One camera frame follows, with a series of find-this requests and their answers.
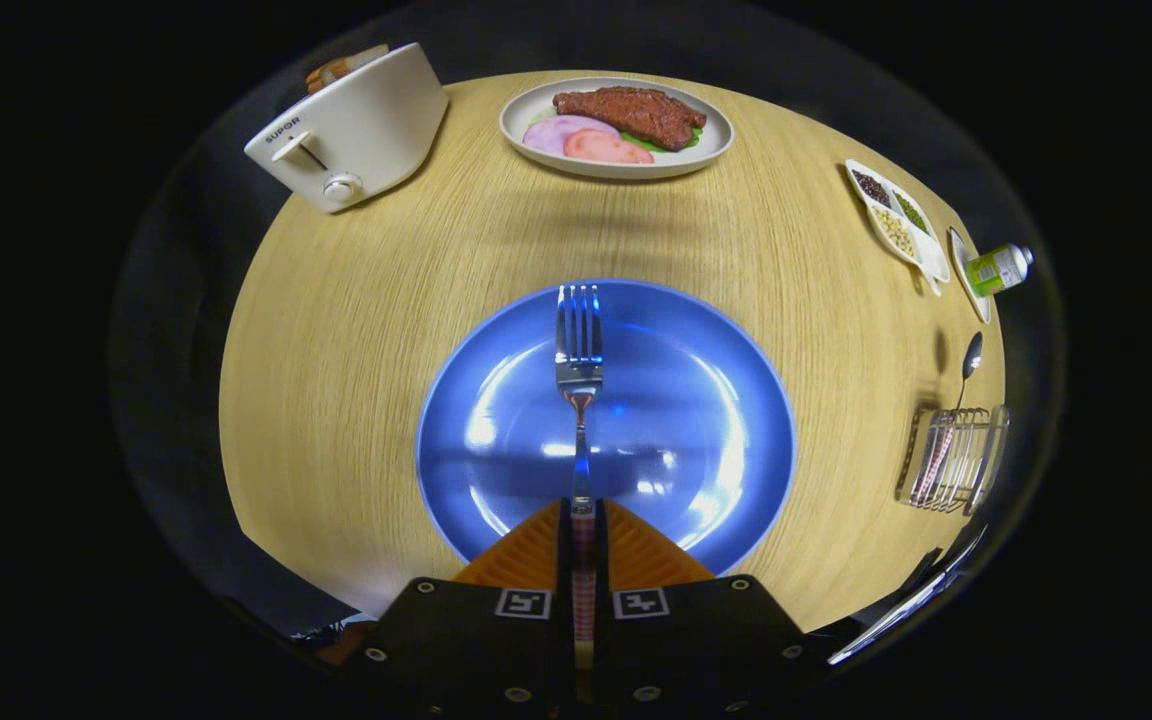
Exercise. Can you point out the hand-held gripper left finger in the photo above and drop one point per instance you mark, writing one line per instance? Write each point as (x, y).
(496, 650)

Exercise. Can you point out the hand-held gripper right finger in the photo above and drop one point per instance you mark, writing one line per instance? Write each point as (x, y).
(696, 650)

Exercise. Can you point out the blue round plate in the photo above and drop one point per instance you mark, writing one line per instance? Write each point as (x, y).
(686, 420)

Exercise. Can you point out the white divided dish of beans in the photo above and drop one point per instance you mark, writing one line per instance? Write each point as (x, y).
(898, 230)

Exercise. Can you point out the white square plate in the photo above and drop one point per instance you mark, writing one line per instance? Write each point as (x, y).
(964, 265)

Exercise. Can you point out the green labelled bottle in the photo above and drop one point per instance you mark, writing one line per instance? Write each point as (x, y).
(996, 270)

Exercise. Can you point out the oval plate of meat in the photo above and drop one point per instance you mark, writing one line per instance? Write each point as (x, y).
(626, 120)

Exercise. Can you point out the white toaster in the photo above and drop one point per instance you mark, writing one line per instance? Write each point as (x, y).
(366, 125)

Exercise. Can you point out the toast slice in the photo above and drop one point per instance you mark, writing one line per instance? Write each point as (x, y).
(341, 70)

